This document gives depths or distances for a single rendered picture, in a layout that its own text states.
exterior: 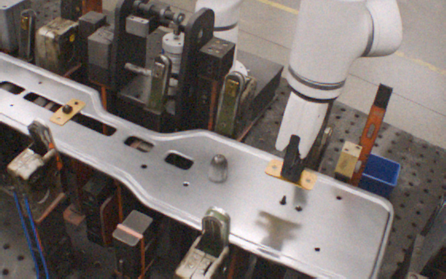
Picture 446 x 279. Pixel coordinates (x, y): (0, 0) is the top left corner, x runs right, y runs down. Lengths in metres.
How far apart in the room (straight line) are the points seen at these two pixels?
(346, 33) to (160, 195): 0.42
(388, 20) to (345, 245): 0.38
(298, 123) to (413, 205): 0.78
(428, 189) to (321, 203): 0.65
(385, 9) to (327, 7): 0.11
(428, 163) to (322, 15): 1.02
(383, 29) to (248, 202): 0.38
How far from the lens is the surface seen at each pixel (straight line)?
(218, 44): 1.03
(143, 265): 0.89
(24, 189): 0.88
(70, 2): 1.33
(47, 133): 0.87
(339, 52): 0.65
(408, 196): 1.45
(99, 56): 1.13
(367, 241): 0.87
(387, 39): 0.68
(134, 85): 1.16
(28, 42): 1.23
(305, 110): 0.69
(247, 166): 0.93
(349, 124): 1.60
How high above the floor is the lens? 1.64
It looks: 40 degrees down
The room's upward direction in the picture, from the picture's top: 8 degrees clockwise
